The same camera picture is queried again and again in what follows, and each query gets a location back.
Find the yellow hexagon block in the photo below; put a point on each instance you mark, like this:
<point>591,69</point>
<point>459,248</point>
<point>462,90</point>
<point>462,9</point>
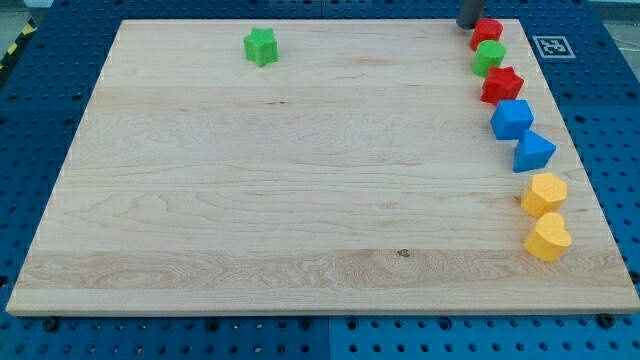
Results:
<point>544,193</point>

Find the white fiducial marker tag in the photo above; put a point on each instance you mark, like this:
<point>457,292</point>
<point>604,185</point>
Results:
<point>553,47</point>

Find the blue triangle block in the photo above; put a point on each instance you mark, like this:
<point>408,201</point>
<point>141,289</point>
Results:
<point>532,152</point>

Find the yellow heart block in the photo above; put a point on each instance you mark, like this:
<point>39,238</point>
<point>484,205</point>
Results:
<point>549,239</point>

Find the blue cube block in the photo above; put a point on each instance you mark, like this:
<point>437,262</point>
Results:
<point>511,118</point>

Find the yellow black hazard tape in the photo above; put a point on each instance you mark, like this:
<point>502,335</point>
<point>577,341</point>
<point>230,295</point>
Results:
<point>17,48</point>

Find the green cylinder block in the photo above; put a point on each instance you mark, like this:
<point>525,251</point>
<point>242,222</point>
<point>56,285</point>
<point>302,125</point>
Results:
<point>489,53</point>

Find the light wooden board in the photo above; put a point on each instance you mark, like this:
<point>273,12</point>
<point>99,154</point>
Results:
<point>356,175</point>

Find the red cylinder block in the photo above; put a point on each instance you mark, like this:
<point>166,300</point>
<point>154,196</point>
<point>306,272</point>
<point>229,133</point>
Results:
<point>485,29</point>

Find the red star block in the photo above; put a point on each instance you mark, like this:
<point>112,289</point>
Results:
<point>501,84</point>

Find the green star block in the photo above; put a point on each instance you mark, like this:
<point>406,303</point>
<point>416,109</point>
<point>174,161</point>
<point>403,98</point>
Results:
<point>261,46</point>

